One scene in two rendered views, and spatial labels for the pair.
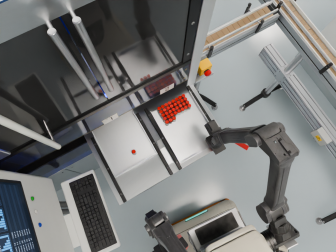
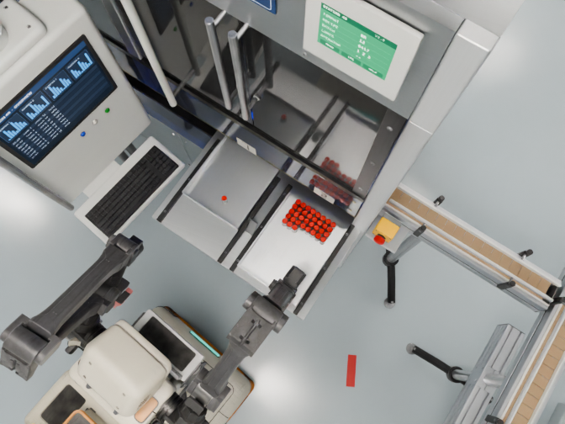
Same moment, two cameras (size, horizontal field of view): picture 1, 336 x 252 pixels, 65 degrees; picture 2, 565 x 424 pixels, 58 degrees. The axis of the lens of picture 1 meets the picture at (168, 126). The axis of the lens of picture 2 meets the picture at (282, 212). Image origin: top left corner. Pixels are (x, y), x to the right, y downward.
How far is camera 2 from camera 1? 0.62 m
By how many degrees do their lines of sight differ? 16
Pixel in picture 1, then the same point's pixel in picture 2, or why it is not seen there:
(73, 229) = (103, 179)
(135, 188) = (181, 225)
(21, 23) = not seen: outside the picture
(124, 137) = (240, 178)
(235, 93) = (430, 327)
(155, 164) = (223, 235)
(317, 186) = not seen: outside the picture
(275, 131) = (268, 317)
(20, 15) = not seen: outside the picture
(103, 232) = (113, 215)
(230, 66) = (473, 297)
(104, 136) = (228, 154)
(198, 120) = (311, 262)
